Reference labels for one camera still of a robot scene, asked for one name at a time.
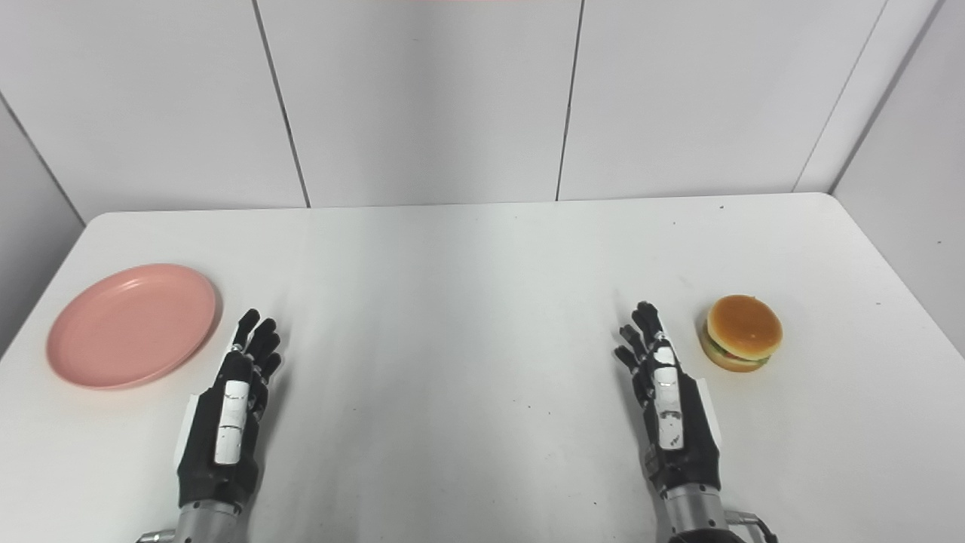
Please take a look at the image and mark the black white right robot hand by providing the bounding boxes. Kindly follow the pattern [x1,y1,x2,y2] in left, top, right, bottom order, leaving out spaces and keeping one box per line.
[614,301,723,497]

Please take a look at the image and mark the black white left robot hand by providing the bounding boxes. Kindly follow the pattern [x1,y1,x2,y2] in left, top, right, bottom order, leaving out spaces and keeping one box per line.
[175,308,283,508]

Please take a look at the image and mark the toy hamburger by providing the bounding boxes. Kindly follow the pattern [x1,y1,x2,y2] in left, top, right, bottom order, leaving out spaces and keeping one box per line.
[699,294,783,373]

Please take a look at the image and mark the pink round plate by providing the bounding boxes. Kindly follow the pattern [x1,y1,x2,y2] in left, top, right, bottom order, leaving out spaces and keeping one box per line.
[46,263,218,391]

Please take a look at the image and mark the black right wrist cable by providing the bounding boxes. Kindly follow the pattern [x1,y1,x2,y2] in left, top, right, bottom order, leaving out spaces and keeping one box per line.
[725,511,779,543]

